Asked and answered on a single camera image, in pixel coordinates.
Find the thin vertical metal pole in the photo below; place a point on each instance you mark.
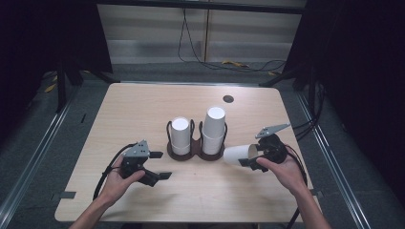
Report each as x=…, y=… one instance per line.
x=207, y=35

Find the dark brown double cup holder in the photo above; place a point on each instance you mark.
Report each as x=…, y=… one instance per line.
x=195, y=153

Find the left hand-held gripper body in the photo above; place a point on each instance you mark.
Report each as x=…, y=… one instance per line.
x=135, y=160

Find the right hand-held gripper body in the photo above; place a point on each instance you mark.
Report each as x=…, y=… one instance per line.
x=272, y=148

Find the metal floor rail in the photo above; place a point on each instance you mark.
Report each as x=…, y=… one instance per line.
x=331, y=159
x=35, y=151

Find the yellow floor scrap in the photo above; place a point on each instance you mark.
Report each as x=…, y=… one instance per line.
x=50, y=88
x=235, y=63

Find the white paper cup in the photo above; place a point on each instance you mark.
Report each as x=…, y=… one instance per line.
x=215, y=122
x=180, y=132
x=238, y=154
x=210, y=145
x=181, y=150

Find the black overhead bar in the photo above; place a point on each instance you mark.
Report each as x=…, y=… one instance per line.
x=200, y=6

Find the grey tape piece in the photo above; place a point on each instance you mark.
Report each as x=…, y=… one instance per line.
x=313, y=192
x=65, y=195

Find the dark curtain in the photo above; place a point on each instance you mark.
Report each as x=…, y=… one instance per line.
x=38, y=38
x=359, y=63

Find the person's left hand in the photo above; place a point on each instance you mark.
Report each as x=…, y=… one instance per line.
x=117, y=186

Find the short black floor strip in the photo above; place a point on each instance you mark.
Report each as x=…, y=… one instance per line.
x=83, y=118

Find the dark round table grommet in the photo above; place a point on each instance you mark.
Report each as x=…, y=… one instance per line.
x=228, y=99

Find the black metal stand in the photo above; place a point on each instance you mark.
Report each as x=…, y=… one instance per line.
x=310, y=86
x=60, y=89

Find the person's right hand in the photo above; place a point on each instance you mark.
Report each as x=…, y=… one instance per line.
x=286, y=173

